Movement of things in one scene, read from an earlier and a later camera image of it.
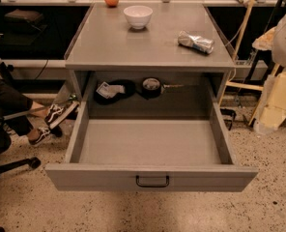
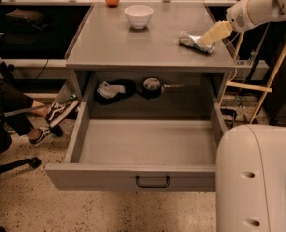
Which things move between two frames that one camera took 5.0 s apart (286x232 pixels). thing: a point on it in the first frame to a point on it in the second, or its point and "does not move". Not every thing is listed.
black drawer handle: (152, 186) does not move
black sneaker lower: (44, 132) does not move
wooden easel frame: (247, 86) does not move
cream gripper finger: (280, 99) to (239, 19)
